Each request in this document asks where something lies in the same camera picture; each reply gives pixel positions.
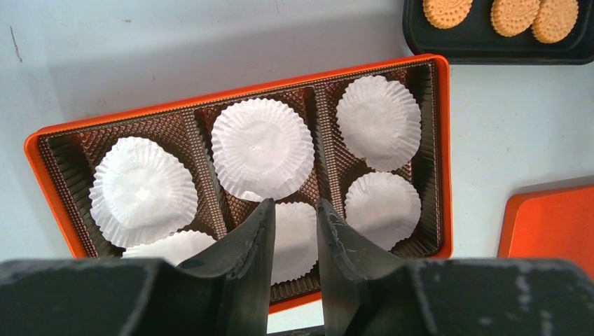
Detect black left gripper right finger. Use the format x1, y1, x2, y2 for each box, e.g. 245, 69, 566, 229
317, 199, 593, 335

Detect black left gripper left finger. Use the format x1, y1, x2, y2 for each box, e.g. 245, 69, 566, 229
1, 199, 275, 335

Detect orange cookie box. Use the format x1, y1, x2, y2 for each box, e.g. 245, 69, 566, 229
25, 55, 452, 309

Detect black cookie tray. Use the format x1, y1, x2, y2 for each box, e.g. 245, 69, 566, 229
402, 1, 593, 65

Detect round orange cookie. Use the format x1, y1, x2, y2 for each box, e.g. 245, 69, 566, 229
422, 0, 473, 29
490, 0, 540, 37
532, 0, 579, 44

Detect white paper cup liner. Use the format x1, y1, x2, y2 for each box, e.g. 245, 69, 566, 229
122, 231, 216, 266
336, 76, 422, 172
90, 136, 199, 249
270, 202, 317, 285
211, 98, 315, 202
345, 172, 422, 251

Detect orange box lid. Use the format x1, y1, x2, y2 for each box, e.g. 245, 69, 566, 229
497, 185, 593, 278

